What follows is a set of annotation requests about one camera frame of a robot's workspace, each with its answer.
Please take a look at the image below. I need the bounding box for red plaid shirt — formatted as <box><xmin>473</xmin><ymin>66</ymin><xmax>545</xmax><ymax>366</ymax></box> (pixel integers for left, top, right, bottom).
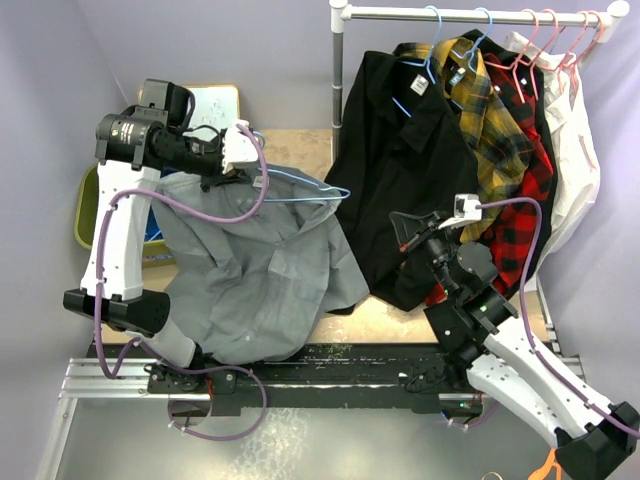
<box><xmin>436</xmin><ymin>67</ymin><xmax>554</xmax><ymax>297</ymax></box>

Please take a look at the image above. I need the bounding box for blue hanger under black shirt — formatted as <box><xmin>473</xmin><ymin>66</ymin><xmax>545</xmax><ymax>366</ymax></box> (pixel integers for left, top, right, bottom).
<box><xmin>403</xmin><ymin>5</ymin><xmax>443</xmax><ymax>92</ymax></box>

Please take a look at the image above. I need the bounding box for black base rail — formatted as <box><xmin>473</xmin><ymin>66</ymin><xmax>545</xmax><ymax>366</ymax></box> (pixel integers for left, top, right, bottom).
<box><xmin>144</xmin><ymin>343</ymin><xmax>483</xmax><ymax>419</ymax></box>

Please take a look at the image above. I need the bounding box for green plastic bin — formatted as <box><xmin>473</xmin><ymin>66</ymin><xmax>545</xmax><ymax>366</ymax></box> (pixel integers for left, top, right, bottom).
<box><xmin>74</xmin><ymin>165</ymin><xmax>175</xmax><ymax>268</ymax></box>

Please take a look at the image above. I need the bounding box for grey button shirt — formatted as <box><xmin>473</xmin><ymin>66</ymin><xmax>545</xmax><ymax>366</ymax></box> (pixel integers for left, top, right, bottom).
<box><xmin>151</xmin><ymin>171</ymin><xmax>369</xmax><ymax>364</ymax></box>

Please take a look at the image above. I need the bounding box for grey metal clothes rack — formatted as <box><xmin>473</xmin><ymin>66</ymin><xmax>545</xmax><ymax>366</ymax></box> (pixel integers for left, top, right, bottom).
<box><xmin>329</xmin><ymin>1</ymin><xmax>630</xmax><ymax>159</ymax></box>

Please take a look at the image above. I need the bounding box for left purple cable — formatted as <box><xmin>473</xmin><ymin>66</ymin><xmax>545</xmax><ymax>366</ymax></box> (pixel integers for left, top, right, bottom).
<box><xmin>92</xmin><ymin>123</ymin><xmax>270</xmax><ymax>442</ymax></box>

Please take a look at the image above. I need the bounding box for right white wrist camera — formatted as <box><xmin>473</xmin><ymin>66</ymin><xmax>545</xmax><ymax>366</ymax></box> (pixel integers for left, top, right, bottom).
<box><xmin>438</xmin><ymin>194</ymin><xmax>482</xmax><ymax>230</ymax></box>

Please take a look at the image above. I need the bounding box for white shirt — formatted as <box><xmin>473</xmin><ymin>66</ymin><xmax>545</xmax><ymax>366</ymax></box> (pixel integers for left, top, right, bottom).
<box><xmin>506</xmin><ymin>32</ymin><xmax>601</xmax><ymax>259</ymax></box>

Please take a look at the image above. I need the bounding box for pink hanger under white shirt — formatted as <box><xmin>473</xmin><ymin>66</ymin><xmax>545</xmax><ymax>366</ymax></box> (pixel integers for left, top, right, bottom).
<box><xmin>544</xmin><ymin>9</ymin><xmax>602</xmax><ymax>93</ymax></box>

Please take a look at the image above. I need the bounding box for light blue wire hanger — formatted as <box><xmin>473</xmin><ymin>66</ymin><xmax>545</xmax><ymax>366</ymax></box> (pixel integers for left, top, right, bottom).
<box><xmin>249</xmin><ymin>128</ymin><xmax>352</xmax><ymax>204</ymax></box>

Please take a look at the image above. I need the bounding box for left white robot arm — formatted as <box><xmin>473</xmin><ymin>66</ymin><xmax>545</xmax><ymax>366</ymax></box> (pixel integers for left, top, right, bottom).
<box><xmin>63</xmin><ymin>79</ymin><xmax>370</xmax><ymax>392</ymax></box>

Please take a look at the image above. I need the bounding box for blue hanger under yellow shirt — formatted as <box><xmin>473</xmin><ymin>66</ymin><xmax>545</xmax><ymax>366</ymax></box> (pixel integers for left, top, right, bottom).
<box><xmin>444</xmin><ymin>7</ymin><xmax>493</xmax><ymax>87</ymax></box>

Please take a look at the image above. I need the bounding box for black shirt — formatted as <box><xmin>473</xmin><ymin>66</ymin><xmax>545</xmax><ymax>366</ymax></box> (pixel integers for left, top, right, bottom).
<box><xmin>326</xmin><ymin>51</ymin><xmax>478</xmax><ymax>311</ymax></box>

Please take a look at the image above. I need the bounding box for pink hanger under red shirt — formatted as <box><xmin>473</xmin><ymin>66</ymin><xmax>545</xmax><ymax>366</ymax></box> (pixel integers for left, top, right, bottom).
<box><xmin>483</xmin><ymin>8</ymin><xmax>543</xmax><ymax>104</ymax></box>

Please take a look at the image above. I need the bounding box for yellow plaid shirt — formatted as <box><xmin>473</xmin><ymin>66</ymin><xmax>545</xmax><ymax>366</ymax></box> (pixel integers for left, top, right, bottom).
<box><xmin>394</xmin><ymin>38</ymin><xmax>536</xmax><ymax>241</ymax></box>

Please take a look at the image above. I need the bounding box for blue plaid shirt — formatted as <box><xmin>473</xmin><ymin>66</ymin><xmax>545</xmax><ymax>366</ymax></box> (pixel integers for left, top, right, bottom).
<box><xmin>144</xmin><ymin>224</ymin><xmax>163</xmax><ymax>244</ymax></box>

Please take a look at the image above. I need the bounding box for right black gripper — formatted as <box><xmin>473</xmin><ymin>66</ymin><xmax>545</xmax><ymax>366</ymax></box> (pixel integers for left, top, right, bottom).
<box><xmin>389</xmin><ymin>212</ymin><xmax>459</xmax><ymax>299</ymax></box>

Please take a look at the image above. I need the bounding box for orange hanger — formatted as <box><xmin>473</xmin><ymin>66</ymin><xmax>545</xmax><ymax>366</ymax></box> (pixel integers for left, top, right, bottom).
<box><xmin>528</xmin><ymin>449</ymin><xmax>563</xmax><ymax>480</ymax></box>

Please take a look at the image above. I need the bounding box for yellow framed whiteboard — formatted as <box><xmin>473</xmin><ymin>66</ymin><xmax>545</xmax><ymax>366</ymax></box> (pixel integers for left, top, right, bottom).
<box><xmin>131</xmin><ymin>79</ymin><xmax>240</xmax><ymax>142</ymax></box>

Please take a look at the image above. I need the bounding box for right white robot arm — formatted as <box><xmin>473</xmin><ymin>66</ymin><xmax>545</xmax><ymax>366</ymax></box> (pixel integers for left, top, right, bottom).
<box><xmin>390</xmin><ymin>211</ymin><xmax>639</xmax><ymax>479</ymax></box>

